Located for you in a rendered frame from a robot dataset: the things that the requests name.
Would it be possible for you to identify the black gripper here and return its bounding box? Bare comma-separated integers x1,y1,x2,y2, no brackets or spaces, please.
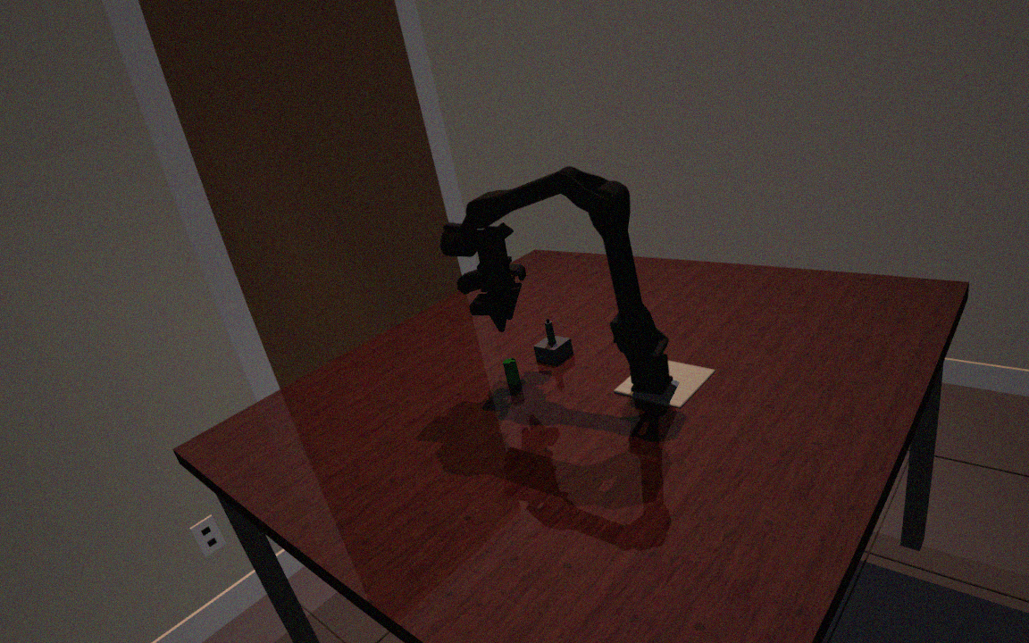
469,256,526,332

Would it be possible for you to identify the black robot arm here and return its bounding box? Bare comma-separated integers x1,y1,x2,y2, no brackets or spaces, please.
440,167,673,395

